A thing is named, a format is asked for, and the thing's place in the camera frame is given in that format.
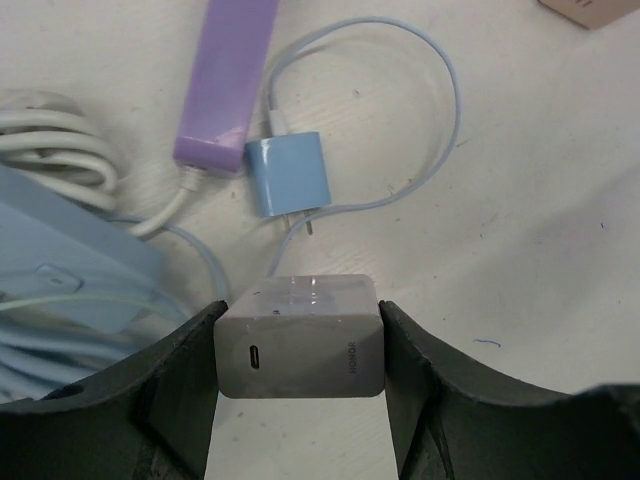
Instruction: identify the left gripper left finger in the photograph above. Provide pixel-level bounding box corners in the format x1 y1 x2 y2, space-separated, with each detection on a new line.
1 301 227 479

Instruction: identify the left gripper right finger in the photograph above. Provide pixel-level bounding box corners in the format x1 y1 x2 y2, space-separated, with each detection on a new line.
379 301 639 479

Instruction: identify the white charger plug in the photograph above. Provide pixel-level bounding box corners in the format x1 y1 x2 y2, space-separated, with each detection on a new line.
213 274 385 399

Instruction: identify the blue power strip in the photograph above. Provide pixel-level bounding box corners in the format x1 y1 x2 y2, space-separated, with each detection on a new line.
1 167 165 333

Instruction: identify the blue USB charger plug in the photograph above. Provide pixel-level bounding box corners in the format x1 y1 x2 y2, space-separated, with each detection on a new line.
245 131 332 230

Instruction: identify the purple USB power strip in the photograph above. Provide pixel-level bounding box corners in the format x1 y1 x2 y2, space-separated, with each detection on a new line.
174 0 279 176

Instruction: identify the pink cube socket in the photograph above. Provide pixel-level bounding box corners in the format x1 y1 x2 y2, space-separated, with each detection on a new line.
539 0 640 30

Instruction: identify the light blue bundled cable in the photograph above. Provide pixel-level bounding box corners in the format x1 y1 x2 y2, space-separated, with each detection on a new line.
0 214 231 404

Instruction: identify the thin mint cable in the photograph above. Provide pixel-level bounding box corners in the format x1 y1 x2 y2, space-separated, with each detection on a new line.
0 17 462 314

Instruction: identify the white bundled cable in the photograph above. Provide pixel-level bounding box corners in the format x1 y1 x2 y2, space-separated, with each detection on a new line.
0 88 201 239

